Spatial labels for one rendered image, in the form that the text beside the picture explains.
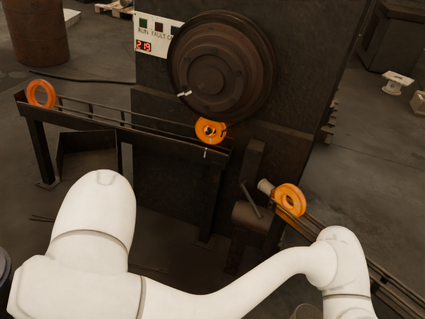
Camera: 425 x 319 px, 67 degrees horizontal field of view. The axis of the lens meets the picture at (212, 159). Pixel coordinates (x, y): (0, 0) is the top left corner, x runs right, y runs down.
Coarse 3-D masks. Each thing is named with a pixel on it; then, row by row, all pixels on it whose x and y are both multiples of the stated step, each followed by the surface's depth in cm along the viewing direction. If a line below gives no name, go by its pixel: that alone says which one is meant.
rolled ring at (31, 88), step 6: (30, 84) 185; (36, 84) 184; (42, 84) 183; (48, 84) 183; (30, 90) 186; (48, 90) 183; (30, 96) 187; (48, 96) 184; (54, 96) 185; (30, 102) 188; (36, 102) 190; (48, 102) 185; (54, 102) 186
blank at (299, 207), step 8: (288, 184) 138; (280, 192) 141; (288, 192) 137; (296, 192) 134; (280, 200) 143; (296, 200) 135; (304, 200) 134; (288, 208) 141; (296, 208) 136; (304, 208) 135
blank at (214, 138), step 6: (198, 120) 155; (204, 120) 154; (210, 120) 153; (198, 126) 157; (204, 126) 156; (216, 126) 153; (222, 126) 152; (198, 132) 159; (204, 132) 158; (216, 132) 155; (204, 138) 160; (210, 138) 158; (216, 138) 157; (222, 138) 156
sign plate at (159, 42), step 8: (136, 16) 148; (144, 16) 147; (152, 16) 145; (136, 24) 150; (152, 24) 148; (168, 24) 145; (176, 24) 144; (136, 32) 152; (144, 32) 151; (152, 32) 150; (160, 32) 148; (168, 32) 147; (136, 40) 154; (144, 40) 153; (152, 40) 152; (160, 40) 151; (168, 40) 149; (136, 48) 157; (152, 48) 154; (160, 48) 153; (160, 56) 155
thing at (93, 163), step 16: (64, 144) 160; (80, 144) 162; (96, 144) 165; (112, 144) 167; (64, 160) 159; (80, 160) 160; (96, 160) 160; (112, 160) 161; (64, 176) 151; (80, 176) 151
